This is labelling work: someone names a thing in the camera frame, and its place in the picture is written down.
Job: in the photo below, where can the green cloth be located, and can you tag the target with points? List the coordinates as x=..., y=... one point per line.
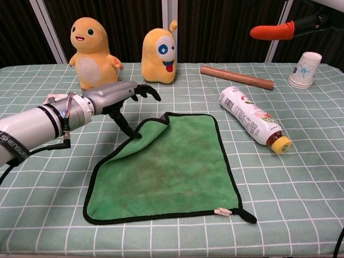
x=172, y=172

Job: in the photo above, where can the orange dinosaur plush toy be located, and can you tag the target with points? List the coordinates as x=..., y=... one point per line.
x=91, y=53

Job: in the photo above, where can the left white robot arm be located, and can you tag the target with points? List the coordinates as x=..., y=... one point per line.
x=35, y=126

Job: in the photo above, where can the white paper cup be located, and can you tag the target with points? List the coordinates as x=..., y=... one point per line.
x=306, y=70

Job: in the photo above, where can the brown cylindrical rod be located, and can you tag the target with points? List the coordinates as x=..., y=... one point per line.
x=236, y=78

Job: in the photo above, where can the yellow one-antenna monster plush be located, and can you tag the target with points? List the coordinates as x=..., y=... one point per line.
x=157, y=64

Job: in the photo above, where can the green checkered tablecloth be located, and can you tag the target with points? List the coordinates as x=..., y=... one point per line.
x=282, y=201

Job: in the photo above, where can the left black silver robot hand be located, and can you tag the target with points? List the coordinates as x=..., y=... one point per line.
x=113, y=95

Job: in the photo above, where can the white pink plastic packet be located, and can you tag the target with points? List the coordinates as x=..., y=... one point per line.
x=55, y=97

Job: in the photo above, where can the white partition frame post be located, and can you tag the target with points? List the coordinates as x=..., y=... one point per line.
x=169, y=10
x=276, y=48
x=51, y=35

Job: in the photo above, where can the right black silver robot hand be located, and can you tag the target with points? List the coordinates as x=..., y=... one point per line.
x=271, y=32

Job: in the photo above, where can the white labelled bottle yellow cap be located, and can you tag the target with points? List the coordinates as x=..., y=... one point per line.
x=250, y=118

